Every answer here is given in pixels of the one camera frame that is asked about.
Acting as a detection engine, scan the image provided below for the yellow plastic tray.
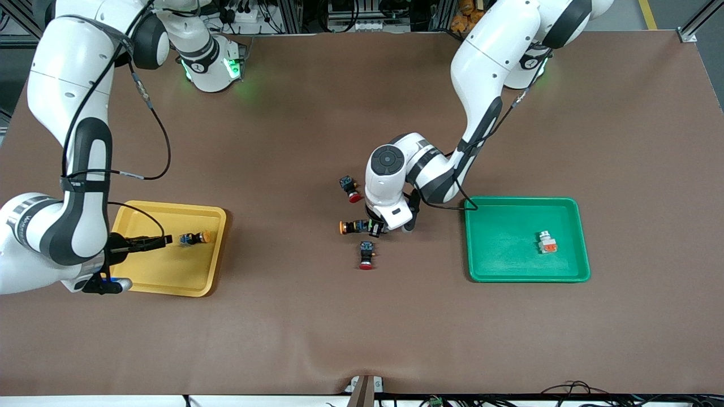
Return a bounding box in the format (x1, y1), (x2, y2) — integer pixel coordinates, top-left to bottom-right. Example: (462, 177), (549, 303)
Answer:
(96, 200), (227, 297)

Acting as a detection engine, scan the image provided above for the green plastic tray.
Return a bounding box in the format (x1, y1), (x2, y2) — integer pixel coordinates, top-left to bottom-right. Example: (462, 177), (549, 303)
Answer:
(464, 196), (591, 283)

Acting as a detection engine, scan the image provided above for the white socket strip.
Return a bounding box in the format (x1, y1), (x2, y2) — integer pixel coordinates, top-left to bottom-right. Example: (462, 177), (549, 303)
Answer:
(330, 19), (386, 32)

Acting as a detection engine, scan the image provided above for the bag of orange items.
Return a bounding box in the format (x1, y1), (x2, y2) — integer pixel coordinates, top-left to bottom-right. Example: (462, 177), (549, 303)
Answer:
(451, 0), (486, 33)

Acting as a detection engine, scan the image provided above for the white power strip with plugs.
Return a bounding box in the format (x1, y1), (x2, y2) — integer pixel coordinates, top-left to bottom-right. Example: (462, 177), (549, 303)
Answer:
(218, 0), (266, 26)

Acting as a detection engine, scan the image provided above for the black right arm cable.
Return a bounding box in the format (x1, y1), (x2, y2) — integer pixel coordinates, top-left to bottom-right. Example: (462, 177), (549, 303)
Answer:
(59, 0), (172, 238)

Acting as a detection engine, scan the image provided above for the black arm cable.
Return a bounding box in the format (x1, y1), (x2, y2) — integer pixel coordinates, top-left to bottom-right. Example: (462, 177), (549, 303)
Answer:
(416, 51), (552, 213)
(59, 0), (172, 238)

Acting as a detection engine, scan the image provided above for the metal clamp bracket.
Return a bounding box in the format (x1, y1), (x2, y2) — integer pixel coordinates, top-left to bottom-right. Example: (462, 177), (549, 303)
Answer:
(345, 374), (385, 407)

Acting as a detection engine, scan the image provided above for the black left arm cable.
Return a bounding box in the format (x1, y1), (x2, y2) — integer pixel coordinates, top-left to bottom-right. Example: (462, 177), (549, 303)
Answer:
(416, 51), (552, 213)

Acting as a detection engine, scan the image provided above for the aluminium frame profile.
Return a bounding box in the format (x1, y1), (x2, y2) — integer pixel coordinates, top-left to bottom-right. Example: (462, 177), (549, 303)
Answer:
(678, 0), (724, 44)
(431, 0), (456, 32)
(0, 0), (40, 53)
(276, 0), (303, 33)

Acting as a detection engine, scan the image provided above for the black cable bundle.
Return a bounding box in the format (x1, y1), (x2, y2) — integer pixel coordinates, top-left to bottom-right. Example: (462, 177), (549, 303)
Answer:
(532, 380), (724, 407)

